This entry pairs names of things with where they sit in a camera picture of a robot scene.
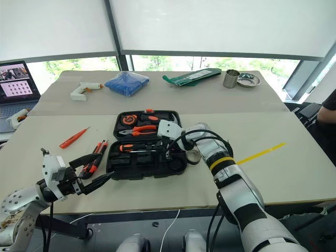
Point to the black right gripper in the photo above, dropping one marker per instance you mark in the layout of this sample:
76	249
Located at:
167	141

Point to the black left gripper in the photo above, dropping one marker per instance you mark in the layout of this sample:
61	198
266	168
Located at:
68	181

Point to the black plastic tool case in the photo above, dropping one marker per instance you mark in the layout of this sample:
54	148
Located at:
147	168

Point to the orange case latch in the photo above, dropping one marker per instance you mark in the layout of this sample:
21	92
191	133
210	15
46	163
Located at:
148	110

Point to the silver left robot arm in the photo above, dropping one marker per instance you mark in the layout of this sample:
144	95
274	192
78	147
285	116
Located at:
18	200

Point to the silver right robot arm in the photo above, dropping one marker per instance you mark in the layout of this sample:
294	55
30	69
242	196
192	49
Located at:
241	183

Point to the red black pliers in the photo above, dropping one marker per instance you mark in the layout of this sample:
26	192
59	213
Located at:
92	165

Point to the black tape roll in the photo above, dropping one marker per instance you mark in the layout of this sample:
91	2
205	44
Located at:
193	157

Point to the orange test pen screwdriver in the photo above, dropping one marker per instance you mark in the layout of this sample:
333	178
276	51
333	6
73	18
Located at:
73	138

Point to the orange black screwdriver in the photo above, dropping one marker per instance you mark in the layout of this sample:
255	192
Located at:
131	147

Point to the orange black tape measure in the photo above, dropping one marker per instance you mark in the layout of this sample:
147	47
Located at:
129	119

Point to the white glue gun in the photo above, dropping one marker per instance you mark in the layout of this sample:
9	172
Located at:
17	118
78	92

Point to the green flat package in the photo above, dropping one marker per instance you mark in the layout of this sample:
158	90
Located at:
191	76

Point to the blue bead bag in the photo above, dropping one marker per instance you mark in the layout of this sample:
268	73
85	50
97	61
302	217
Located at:
127	82

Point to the grey rounded shape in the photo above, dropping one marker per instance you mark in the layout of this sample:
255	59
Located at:
132	244
195	241

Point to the yellow tape strip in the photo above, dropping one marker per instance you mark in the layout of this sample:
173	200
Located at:
260	154

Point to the metal cup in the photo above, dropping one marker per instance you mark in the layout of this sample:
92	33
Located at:
231	80

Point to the round metal dish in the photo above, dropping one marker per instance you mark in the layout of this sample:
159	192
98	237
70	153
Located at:
249	81

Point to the open laptop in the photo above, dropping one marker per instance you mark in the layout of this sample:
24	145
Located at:
15	86

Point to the black chair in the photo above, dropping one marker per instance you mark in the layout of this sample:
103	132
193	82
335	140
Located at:
307	111

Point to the person in black shirt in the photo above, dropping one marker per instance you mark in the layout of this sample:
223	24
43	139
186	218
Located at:
328	126

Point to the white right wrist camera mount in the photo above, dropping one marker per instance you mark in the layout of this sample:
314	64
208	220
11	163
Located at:
169	129

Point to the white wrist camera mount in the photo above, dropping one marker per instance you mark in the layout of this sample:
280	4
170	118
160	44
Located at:
169	129
50	168

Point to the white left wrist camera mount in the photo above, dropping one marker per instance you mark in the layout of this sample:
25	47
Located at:
50	168

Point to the black table frame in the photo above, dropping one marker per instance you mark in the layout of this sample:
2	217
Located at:
65	225

